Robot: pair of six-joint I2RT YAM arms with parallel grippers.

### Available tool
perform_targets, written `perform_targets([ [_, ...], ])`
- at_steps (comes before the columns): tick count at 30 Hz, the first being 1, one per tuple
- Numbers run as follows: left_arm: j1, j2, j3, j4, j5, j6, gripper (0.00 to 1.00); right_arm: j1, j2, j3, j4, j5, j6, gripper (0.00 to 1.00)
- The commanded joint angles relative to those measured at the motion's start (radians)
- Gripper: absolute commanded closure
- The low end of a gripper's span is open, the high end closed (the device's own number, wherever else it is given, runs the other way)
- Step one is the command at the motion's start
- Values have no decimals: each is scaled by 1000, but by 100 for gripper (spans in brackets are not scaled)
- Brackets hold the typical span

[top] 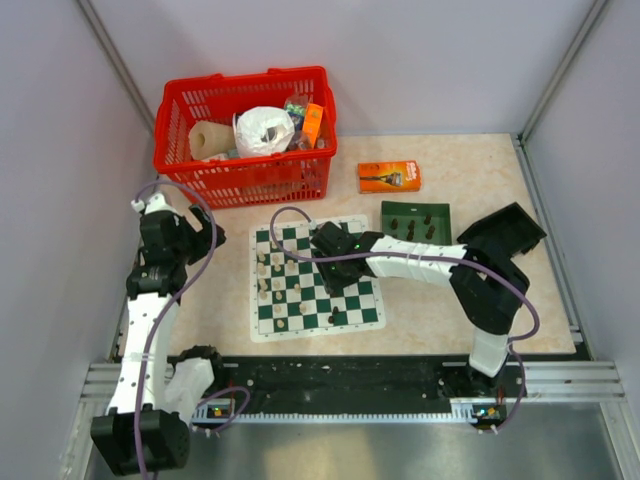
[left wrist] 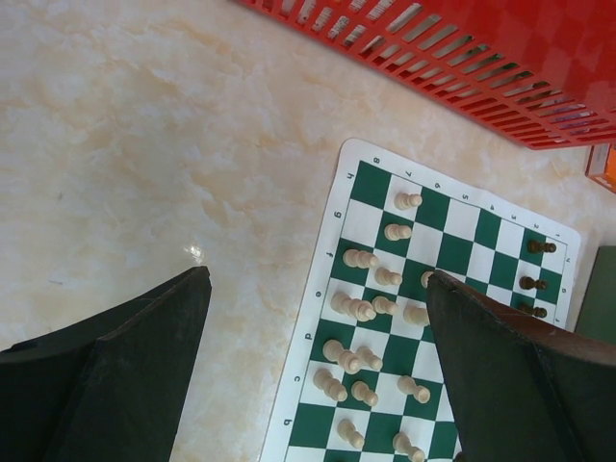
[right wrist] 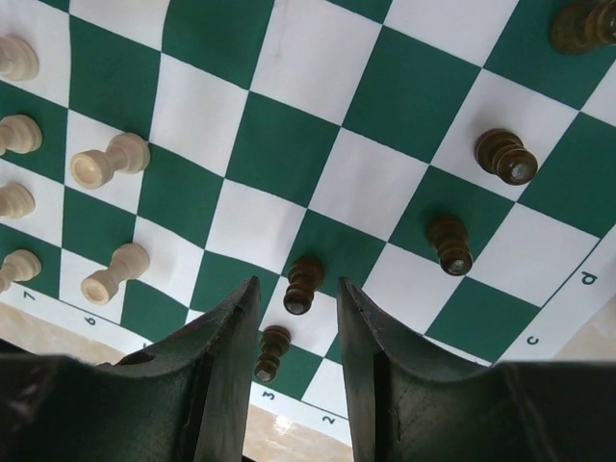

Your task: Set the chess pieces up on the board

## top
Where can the green white chess mat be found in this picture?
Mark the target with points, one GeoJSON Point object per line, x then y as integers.
{"type": "Point", "coordinates": [287, 298]}

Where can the orange razor box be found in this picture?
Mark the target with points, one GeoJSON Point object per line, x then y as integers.
{"type": "Point", "coordinates": [389, 177]}

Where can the green piece tray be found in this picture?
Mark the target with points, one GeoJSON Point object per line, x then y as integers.
{"type": "Point", "coordinates": [417, 222]}

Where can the orange carton in basket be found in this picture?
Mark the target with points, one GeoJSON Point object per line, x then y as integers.
{"type": "Point", "coordinates": [312, 122]}

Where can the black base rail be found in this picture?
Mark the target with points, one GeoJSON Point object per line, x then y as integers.
{"type": "Point", "coordinates": [361, 384]}

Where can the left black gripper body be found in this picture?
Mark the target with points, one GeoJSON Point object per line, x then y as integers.
{"type": "Point", "coordinates": [193, 245]}

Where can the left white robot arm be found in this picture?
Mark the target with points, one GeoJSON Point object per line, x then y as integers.
{"type": "Point", "coordinates": [145, 427]}

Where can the red plastic shopping basket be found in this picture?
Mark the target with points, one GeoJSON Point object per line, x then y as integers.
{"type": "Point", "coordinates": [282, 177]}

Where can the black tray lid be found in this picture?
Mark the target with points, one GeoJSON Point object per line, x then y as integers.
{"type": "Point", "coordinates": [511, 227]}

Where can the white toilet paper roll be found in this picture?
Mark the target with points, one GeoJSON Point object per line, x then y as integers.
{"type": "Point", "coordinates": [262, 131]}

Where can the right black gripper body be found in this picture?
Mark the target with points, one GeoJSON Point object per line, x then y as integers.
{"type": "Point", "coordinates": [334, 277]}

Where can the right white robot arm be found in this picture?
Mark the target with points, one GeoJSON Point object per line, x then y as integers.
{"type": "Point", "coordinates": [486, 282]}

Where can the green snack packet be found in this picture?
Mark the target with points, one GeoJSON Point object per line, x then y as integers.
{"type": "Point", "coordinates": [296, 106]}

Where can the beige paper roll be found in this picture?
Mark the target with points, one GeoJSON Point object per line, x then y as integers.
{"type": "Point", "coordinates": [207, 139]}

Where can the dark pawn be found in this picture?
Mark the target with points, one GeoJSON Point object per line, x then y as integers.
{"type": "Point", "coordinates": [334, 315]}

